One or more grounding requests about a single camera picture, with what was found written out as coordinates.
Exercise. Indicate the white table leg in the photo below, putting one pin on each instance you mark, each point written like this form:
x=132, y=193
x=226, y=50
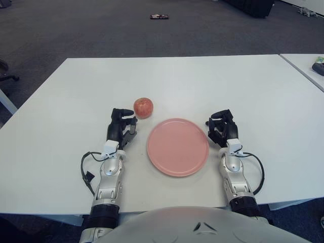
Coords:
x=7, y=101

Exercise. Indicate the small green packet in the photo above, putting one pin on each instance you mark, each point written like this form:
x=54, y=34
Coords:
x=319, y=59

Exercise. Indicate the red yellow apple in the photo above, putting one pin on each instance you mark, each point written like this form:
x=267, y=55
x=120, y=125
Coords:
x=143, y=107

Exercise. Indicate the dark flat packet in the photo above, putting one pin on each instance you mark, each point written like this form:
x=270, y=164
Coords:
x=159, y=16

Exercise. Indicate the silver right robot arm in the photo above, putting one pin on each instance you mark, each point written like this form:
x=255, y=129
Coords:
x=235, y=182

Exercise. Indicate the dark grey handheld controller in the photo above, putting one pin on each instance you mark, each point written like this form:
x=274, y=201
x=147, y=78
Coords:
x=318, y=67

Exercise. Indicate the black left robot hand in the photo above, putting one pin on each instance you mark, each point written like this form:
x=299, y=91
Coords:
x=115, y=127

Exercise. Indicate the pink round plate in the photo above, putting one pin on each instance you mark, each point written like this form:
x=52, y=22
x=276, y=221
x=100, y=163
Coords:
x=177, y=146

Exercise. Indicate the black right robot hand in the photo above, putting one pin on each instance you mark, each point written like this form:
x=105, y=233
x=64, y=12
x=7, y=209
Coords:
x=231, y=130

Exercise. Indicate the large black case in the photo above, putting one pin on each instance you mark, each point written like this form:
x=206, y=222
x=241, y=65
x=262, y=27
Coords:
x=253, y=7

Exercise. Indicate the black stand base with caster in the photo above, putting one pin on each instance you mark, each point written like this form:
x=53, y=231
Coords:
x=322, y=222

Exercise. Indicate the grey robot torso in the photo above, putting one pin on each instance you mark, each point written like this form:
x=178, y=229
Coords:
x=177, y=225

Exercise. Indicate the black office chair base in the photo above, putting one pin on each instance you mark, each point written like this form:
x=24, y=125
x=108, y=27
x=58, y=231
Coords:
x=5, y=76

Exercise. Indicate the small grey toy robot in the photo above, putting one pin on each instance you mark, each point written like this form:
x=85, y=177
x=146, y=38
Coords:
x=306, y=11

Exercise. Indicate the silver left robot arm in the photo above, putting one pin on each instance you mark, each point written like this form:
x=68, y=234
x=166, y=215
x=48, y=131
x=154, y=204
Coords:
x=108, y=182

